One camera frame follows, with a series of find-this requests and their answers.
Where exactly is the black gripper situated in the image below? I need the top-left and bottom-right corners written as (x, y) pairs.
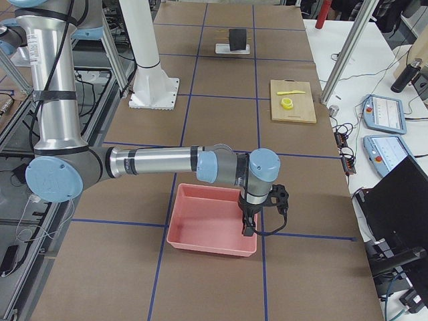
top-left (238, 197), bottom-right (263, 237)

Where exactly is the dark grey cloth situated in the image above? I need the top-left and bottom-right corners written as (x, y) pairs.
top-left (229, 28), bottom-right (247, 51)

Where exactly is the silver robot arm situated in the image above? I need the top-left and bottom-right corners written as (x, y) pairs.
top-left (14, 1), bottom-right (288, 236)

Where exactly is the black water bottle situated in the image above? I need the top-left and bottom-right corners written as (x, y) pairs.
top-left (391, 58), bottom-right (423, 93)

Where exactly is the pink plastic bin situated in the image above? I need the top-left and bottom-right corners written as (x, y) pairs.
top-left (167, 183), bottom-right (257, 257)

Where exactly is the bamboo cutting board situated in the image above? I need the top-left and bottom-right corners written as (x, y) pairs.
top-left (270, 80), bottom-right (317, 124)

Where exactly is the yellow plastic knife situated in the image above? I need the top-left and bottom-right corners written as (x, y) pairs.
top-left (276, 90), bottom-right (306, 96)

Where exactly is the black monitor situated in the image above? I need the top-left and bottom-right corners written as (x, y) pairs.
top-left (355, 156), bottom-right (427, 249)

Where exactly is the lower teach pendant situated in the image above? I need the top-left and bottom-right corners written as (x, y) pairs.
top-left (363, 134), bottom-right (413, 177)

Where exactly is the teach pendant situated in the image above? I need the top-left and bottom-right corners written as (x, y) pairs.
top-left (362, 94), bottom-right (407, 134)
top-left (363, 134), bottom-right (413, 177)

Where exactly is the upper teach pendant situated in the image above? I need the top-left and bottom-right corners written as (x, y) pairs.
top-left (362, 94), bottom-right (407, 134)

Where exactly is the red cylinder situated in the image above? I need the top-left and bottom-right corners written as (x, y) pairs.
top-left (315, 0), bottom-right (332, 29)

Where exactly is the aluminium frame post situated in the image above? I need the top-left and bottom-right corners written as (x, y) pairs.
top-left (320, 0), bottom-right (379, 105)

